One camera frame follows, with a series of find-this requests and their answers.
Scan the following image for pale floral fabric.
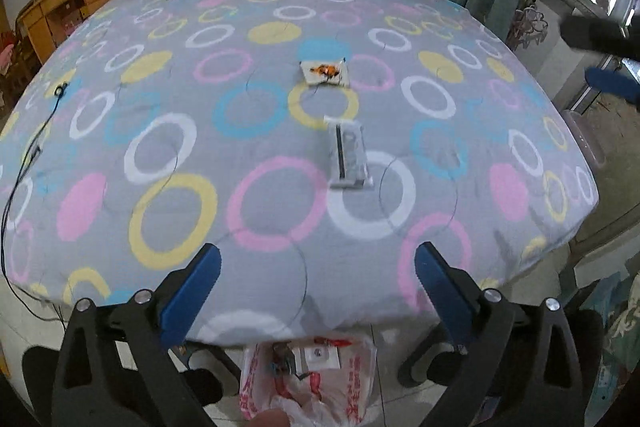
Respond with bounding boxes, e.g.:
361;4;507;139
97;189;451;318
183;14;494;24
585;274;640;427

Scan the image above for person's leg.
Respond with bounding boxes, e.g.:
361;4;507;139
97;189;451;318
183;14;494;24
249;409;292;427

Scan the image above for white packet orange print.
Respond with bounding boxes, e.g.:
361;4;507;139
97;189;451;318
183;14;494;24
300;59;351;88

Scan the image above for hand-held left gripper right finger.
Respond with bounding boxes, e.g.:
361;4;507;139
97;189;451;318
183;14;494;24
414;241;586;427

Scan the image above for clear plastic wrapper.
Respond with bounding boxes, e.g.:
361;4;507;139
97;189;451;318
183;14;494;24
324;116;375;190

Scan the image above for black cable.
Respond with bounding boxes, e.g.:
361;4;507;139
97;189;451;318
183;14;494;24
0;82;71;323

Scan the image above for red cloth pile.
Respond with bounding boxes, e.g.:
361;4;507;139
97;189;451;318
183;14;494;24
0;32;26;78

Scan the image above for white plastic bag red print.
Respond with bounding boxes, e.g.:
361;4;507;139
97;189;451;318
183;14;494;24
239;332;378;427

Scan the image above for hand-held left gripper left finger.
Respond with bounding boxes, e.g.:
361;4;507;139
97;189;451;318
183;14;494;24
50;243;223;427

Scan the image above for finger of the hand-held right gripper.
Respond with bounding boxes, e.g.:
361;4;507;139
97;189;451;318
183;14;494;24
585;66;640;104
560;14;640;58

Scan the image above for grey blanket coloured rings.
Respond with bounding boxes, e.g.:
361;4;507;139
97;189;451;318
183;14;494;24
0;0;601;348

